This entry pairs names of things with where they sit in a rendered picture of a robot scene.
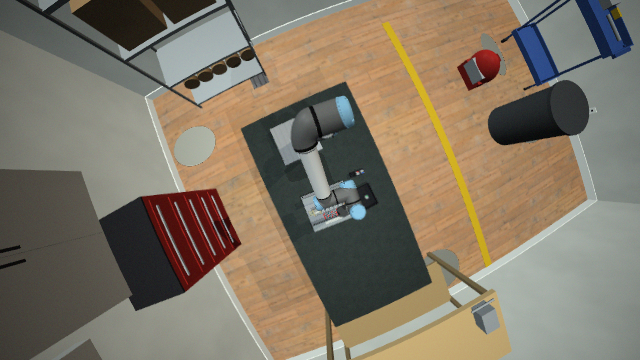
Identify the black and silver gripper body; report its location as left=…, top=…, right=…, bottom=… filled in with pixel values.
left=336, top=202, right=349, bottom=217

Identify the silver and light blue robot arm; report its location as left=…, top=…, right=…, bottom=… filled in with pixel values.
left=291, top=96, right=366, bottom=220

